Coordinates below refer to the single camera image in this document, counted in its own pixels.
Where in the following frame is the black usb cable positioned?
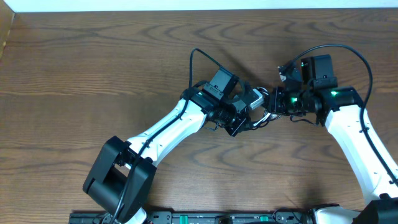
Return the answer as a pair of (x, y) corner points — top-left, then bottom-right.
(248, 86), (282, 131)

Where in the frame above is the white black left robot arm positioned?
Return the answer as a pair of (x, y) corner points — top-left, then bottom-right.
(83, 67), (264, 223)

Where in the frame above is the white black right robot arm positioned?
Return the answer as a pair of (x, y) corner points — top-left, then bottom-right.
(267, 55), (397, 223)

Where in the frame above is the brown cardboard panel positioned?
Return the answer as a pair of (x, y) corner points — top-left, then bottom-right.
(0, 0), (15, 57)

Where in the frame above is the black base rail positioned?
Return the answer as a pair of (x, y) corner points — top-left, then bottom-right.
(68, 207), (318, 224)

